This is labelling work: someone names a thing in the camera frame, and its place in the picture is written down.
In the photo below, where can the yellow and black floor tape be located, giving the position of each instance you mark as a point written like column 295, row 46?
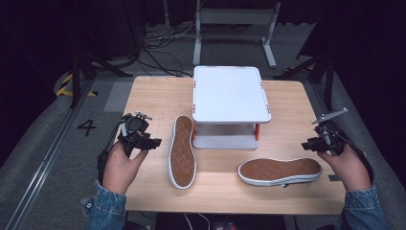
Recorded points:
column 65, row 87

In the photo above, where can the black tripod stand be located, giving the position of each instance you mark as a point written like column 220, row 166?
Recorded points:
column 328, row 76
column 76, row 76

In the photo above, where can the black canvas sneaker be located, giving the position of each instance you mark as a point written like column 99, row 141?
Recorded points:
column 182, row 153
column 277, row 170

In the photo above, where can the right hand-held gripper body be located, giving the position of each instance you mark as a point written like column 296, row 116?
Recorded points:
column 330, row 140

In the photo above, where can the white metal stand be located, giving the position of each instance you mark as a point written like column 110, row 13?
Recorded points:
column 236, row 16

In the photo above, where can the person's right hand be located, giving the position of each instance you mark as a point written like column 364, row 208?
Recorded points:
column 349, row 169

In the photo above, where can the person's left hand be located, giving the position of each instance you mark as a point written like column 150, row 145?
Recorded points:
column 119, row 169

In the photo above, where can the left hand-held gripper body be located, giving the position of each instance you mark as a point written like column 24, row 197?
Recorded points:
column 134, row 127

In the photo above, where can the white two-tier shoe rack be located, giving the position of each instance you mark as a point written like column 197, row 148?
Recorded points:
column 230, row 94

